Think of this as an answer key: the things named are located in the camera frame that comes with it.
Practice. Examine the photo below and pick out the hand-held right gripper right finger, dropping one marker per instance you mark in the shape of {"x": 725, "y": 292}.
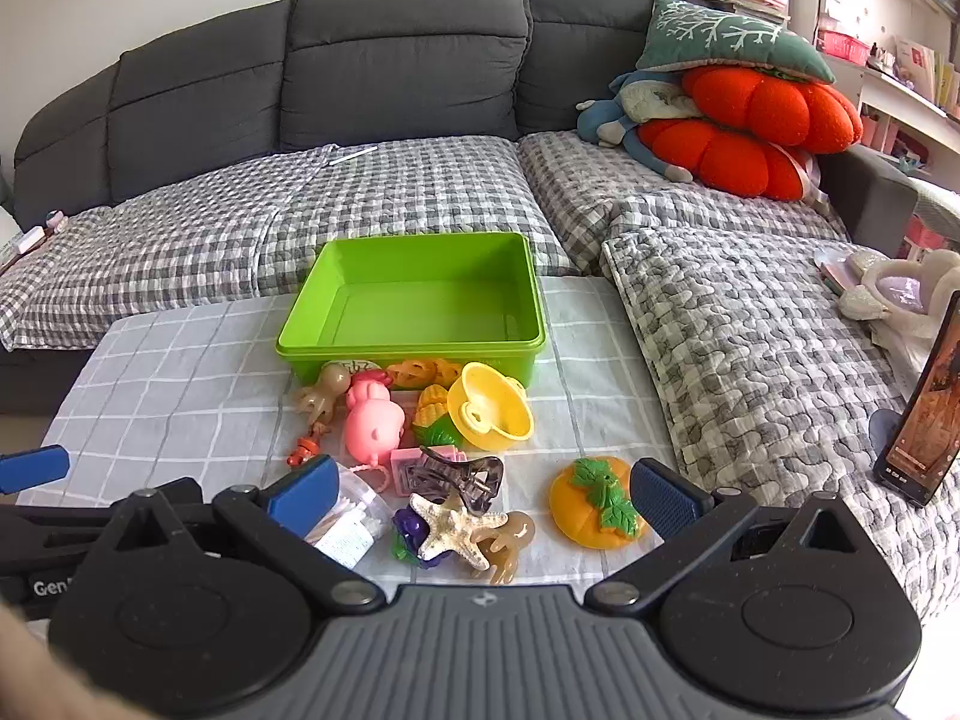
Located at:
{"x": 661, "y": 500}

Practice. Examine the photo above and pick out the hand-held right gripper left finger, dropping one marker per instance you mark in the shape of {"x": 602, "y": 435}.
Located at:
{"x": 304, "y": 496}

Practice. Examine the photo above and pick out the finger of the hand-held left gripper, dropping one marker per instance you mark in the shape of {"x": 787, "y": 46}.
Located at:
{"x": 180, "y": 493}
{"x": 34, "y": 469}

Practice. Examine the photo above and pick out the clear cotton swab container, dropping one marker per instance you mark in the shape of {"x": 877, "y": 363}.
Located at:
{"x": 349, "y": 521}

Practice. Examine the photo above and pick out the orange toy pumpkin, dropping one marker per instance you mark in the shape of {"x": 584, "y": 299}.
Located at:
{"x": 577, "y": 510}

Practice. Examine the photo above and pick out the pink pig toy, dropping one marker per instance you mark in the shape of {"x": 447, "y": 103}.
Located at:
{"x": 371, "y": 424}

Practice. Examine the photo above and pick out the pink square toy box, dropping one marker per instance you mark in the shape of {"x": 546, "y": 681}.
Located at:
{"x": 403, "y": 465}

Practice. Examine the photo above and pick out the purple toy grapes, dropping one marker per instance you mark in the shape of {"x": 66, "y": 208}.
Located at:
{"x": 405, "y": 529}

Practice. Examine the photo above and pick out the beige octopus toy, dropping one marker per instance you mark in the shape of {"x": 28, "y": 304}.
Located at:
{"x": 514, "y": 532}
{"x": 330, "y": 386}

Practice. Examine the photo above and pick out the white starfish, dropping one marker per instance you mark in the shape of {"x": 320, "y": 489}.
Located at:
{"x": 446, "y": 532}

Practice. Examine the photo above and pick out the toy corn cob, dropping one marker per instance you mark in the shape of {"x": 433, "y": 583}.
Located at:
{"x": 435, "y": 409}

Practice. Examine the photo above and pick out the dark translucent hair clip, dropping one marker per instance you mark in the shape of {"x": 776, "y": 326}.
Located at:
{"x": 465, "y": 484}

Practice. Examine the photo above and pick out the yellow toy pot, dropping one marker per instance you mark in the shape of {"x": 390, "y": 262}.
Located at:
{"x": 487, "y": 405}

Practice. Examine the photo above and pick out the green plastic box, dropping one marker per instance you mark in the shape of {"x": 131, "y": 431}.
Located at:
{"x": 412, "y": 307}

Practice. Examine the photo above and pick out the person's right hand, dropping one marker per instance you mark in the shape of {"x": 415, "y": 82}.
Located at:
{"x": 37, "y": 667}

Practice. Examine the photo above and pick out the red beaded charm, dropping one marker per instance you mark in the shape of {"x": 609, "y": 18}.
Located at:
{"x": 304, "y": 451}

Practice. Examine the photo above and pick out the light grey grid cloth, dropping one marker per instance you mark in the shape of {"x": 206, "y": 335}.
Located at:
{"x": 187, "y": 390}

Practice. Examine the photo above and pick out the grey white patterned quilt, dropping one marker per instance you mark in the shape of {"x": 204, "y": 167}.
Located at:
{"x": 750, "y": 360}

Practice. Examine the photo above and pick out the white oblong item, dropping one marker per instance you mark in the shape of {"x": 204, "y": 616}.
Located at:
{"x": 30, "y": 241}

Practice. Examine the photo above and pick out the small pink item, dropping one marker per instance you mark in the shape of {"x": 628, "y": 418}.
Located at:
{"x": 54, "y": 221}

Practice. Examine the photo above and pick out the black smartphone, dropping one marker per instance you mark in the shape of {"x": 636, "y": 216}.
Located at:
{"x": 922, "y": 420}

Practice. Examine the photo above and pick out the white stick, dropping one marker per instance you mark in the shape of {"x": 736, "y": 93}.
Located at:
{"x": 352, "y": 156}

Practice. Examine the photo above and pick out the blue plush toy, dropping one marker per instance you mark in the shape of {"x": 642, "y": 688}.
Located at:
{"x": 604, "y": 120}

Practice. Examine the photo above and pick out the dark grey sofa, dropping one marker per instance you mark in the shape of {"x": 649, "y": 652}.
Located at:
{"x": 405, "y": 45}

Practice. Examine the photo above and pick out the green branch print pillow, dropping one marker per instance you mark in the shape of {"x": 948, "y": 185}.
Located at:
{"x": 720, "y": 37}

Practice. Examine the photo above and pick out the white bookshelf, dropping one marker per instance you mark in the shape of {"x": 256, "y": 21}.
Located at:
{"x": 885, "y": 82}

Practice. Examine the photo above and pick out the pink basket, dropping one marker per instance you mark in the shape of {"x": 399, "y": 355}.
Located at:
{"x": 844, "y": 46}

